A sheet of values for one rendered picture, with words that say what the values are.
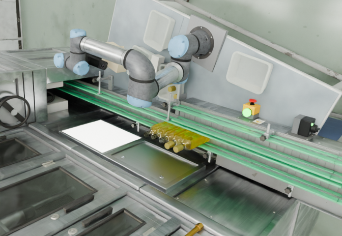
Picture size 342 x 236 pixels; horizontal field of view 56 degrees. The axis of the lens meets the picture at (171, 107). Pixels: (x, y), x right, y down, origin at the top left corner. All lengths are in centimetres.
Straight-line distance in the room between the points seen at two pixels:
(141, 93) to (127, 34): 99
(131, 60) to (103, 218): 68
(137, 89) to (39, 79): 101
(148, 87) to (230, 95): 62
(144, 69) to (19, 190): 81
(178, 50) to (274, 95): 55
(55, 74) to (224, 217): 147
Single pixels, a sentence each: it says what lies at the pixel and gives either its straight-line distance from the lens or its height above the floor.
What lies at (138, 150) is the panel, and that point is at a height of 113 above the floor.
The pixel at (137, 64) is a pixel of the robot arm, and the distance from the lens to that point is 138.
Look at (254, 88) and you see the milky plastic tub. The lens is 174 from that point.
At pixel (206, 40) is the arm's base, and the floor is 80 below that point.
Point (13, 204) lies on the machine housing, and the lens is 159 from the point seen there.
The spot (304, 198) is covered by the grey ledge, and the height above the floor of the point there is 88.
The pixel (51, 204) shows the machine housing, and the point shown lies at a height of 172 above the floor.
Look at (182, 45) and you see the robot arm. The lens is 171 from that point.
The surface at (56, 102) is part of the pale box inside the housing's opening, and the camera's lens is 254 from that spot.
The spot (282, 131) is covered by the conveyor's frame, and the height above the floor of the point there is 86.
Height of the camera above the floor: 235
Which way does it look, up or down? 48 degrees down
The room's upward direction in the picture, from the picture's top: 107 degrees counter-clockwise
